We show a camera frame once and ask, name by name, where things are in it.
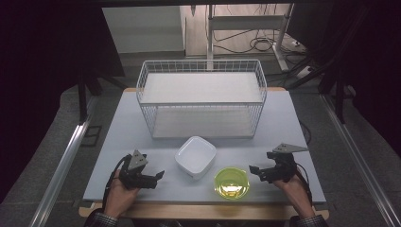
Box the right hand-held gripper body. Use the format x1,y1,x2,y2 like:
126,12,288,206
266,143,309,184

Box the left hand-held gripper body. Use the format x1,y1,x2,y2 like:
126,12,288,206
117,149,149,191

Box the yellow-green translucent bowl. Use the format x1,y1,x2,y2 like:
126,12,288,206
213,166,251,201

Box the white square bowl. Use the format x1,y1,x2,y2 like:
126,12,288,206
174,135,218,181

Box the white wire rack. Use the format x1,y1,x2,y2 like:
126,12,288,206
135,59,269,140

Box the person's right hand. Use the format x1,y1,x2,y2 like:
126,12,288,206
272,171,317,219

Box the person's left hand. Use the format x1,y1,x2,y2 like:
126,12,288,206
103,169,142,219

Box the black metal stand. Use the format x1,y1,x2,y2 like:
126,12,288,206
285,56,349,125
76,70,129,125

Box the white power strip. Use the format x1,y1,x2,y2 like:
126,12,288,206
295,65,316,80

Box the dark curtain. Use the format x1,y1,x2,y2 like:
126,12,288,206
0,0,127,204
285,0,401,159

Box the white panel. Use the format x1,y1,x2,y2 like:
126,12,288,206
101,5,186,55

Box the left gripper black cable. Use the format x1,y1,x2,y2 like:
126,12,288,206
101,153,131,204

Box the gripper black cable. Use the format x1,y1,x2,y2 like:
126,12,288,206
294,162,314,207
101,153,131,204

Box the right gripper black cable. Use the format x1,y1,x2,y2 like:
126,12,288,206
294,162,314,207

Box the thin black cable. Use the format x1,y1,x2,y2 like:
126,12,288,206
299,120,313,146

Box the aluminium rail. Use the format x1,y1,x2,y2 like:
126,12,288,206
28,121,93,227
319,94,401,227

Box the black floor cables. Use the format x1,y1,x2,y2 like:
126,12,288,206
212,28,305,55

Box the white desk frame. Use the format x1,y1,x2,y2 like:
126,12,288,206
205,3,296,73

